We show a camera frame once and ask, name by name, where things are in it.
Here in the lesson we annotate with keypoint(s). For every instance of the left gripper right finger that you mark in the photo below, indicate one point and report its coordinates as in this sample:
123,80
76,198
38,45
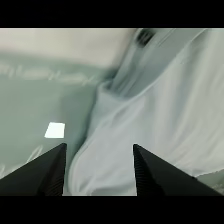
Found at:
160,180

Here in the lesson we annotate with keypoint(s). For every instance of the pale blue shirt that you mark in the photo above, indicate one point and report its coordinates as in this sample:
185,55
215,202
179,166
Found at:
156,113

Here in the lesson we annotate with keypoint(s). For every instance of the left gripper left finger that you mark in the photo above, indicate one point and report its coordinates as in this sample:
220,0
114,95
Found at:
43,176

